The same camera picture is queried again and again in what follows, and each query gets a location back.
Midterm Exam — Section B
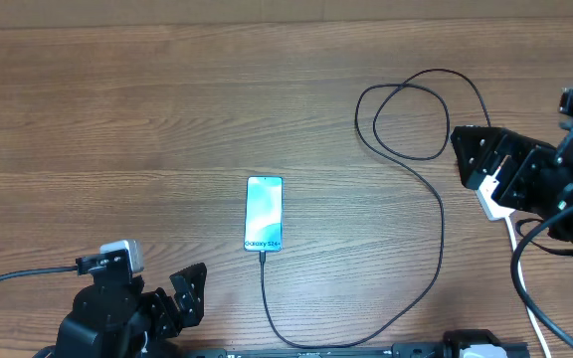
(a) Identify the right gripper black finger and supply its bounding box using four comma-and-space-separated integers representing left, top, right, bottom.
491, 147, 559, 215
451, 125, 555, 190

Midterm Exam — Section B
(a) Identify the Samsung Galaxy smartphone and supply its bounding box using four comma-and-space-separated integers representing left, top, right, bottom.
244, 176, 284, 252

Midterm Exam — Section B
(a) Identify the black USB charging cable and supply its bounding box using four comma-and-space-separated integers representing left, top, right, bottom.
259, 68, 491, 350

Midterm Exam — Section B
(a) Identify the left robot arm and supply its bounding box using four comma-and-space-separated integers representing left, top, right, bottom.
33, 246, 207, 358

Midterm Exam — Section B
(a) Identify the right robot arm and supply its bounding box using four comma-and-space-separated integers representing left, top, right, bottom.
451, 88, 573, 244

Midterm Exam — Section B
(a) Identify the white power strip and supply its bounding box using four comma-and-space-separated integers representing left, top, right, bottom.
475, 167, 514, 222

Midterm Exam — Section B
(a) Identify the white power strip cord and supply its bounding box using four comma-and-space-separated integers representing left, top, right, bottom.
503, 216, 552, 358

